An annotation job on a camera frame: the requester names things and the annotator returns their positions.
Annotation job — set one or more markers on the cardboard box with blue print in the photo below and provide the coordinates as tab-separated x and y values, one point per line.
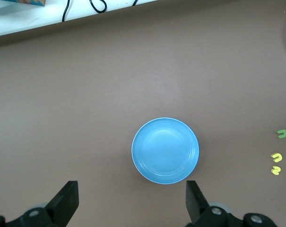
29	2

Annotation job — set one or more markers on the yellow foam letter s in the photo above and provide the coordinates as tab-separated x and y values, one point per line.
276	170

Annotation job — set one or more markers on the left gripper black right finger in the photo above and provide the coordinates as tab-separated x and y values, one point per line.
196	205

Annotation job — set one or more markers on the blue plate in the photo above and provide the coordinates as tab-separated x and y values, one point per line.
165	151

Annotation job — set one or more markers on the yellow foam letter u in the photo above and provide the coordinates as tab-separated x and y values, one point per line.
276	155

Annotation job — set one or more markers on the brown table cover sheet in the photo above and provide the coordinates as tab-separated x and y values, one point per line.
86	94

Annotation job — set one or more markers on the green foam letter u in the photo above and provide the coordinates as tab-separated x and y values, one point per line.
281	131

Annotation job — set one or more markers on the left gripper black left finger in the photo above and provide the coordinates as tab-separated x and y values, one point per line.
62	205

